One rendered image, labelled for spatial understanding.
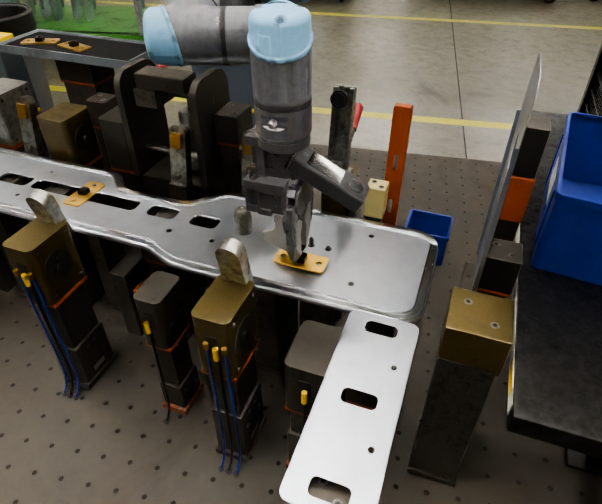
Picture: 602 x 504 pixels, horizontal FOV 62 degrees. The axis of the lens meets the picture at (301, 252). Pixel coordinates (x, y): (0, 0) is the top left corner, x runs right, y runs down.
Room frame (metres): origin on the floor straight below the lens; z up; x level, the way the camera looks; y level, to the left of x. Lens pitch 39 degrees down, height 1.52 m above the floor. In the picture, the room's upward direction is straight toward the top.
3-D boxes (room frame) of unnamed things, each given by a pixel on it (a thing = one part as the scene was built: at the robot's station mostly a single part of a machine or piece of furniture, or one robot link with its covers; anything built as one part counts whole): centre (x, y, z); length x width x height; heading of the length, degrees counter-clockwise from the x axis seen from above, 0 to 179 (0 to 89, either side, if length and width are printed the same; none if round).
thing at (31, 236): (0.62, 0.43, 0.87); 0.12 x 0.07 x 0.35; 160
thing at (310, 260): (0.61, 0.00, 1.01); 0.08 x 0.04 x 0.01; 70
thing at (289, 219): (0.59, 0.01, 1.10); 0.05 x 0.02 x 0.09; 160
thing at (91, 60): (1.21, 0.52, 1.16); 0.37 x 0.14 x 0.02; 70
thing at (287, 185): (0.62, 0.03, 1.16); 0.09 x 0.08 x 0.12; 70
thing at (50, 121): (1.04, 0.51, 0.89); 0.12 x 0.08 x 0.38; 160
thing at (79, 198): (0.82, 0.42, 1.01); 0.08 x 0.04 x 0.01; 160
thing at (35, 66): (3.39, 1.98, 0.36); 0.50 x 0.50 x 0.73
